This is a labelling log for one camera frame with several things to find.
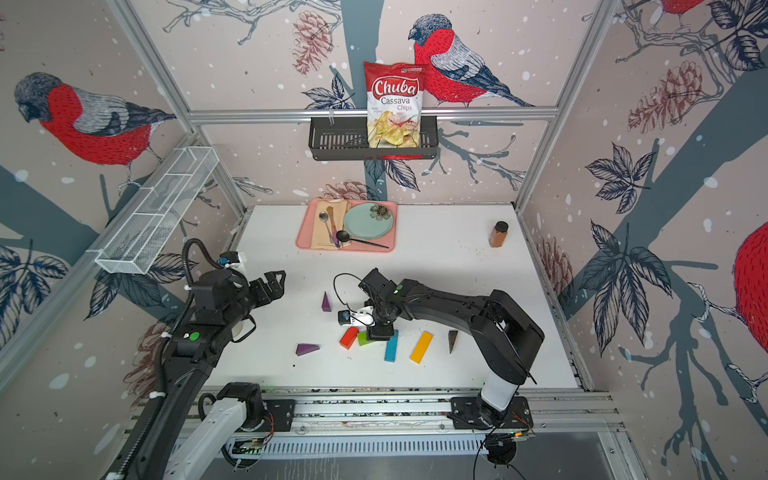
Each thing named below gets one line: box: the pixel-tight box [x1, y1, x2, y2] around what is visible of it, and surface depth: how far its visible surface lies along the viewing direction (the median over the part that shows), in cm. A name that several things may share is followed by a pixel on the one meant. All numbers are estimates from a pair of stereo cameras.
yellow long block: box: [410, 331, 434, 364], surface depth 87 cm
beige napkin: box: [311, 199, 352, 249], surface depth 117 cm
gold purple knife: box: [326, 206, 341, 249], surface depth 117 cm
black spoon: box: [336, 230, 389, 249], surface depth 113 cm
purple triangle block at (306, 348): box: [295, 344, 320, 356], surface depth 87 cm
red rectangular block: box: [339, 326, 359, 350], surface depth 87 cm
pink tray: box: [296, 198, 398, 253], surface depth 116 cm
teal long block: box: [384, 329, 399, 363], surface depth 85 cm
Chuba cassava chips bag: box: [364, 62, 427, 149], surface depth 87 cm
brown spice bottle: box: [488, 220, 509, 248], surface depth 106 cm
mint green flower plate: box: [344, 202, 394, 240], surface depth 120 cm
